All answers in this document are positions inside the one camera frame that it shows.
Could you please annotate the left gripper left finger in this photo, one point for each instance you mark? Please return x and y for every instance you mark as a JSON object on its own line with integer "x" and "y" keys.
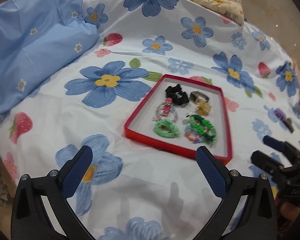
{"x": 40, "y": 208}

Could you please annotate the brown hair claw clip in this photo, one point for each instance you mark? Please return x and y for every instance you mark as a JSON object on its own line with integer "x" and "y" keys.
{"x": 288, "y": 124}

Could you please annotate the pink hair clip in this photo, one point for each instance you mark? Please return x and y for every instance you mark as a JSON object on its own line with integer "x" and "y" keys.
{"x": 166, "y": 108}

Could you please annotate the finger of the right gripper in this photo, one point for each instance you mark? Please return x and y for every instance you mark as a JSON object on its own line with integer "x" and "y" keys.
{"x": 265, "y": 163}
{"x": 275, "y": 141}

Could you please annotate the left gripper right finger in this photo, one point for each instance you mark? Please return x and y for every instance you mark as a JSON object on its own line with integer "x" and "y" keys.
{"x": 258, "y": 219}

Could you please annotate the right hand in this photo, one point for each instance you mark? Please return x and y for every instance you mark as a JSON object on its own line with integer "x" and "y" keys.
{"x": 287, "y": 210}

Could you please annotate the blue floral pillow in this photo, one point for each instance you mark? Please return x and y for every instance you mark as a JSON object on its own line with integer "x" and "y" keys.
{"x": 38, "y": 38}

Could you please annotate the red shallow box tray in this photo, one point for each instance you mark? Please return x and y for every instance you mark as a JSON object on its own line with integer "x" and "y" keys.
{"x": 140, "y": 125}

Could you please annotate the gold metal watch band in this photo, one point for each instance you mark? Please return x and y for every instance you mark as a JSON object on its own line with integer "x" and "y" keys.
{"x": 196, "y": 97}

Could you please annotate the black velvet scrunchie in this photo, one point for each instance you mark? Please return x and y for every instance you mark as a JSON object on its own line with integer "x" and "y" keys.
{"x": 178, "y": 96}

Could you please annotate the yellow translucent claw clip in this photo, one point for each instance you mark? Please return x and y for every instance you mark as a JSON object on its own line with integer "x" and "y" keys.
{"x": 203, "y": 108}

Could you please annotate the purple scrunchie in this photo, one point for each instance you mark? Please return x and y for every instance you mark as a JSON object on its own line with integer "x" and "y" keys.
{"x": 280, "y": 114}

